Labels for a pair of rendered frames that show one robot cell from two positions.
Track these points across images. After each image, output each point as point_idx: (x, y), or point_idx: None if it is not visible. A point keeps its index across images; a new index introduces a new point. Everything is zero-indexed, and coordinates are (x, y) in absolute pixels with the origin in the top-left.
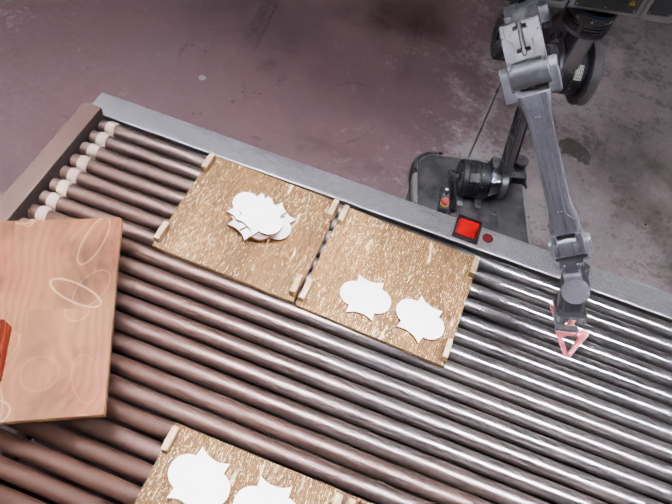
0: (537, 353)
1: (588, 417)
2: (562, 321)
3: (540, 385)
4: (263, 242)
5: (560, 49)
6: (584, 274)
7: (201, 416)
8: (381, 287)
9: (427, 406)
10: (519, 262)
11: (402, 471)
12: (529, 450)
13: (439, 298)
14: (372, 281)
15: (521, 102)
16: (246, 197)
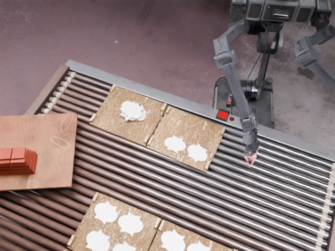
0: (248, 168)
1: (266, 193)
2: (247, 152)
3: (247, 180)
4: (134, 122)
5: (264, 35)
6: (252, 133)
7: (107, 189)
8: (182, 140)
9: (198, 188)
10: None
11: (185, 212)
12: (241, 206)
13: (207, 144)
14: (178, 137)
15: (222, 67)
16: (127, 103)
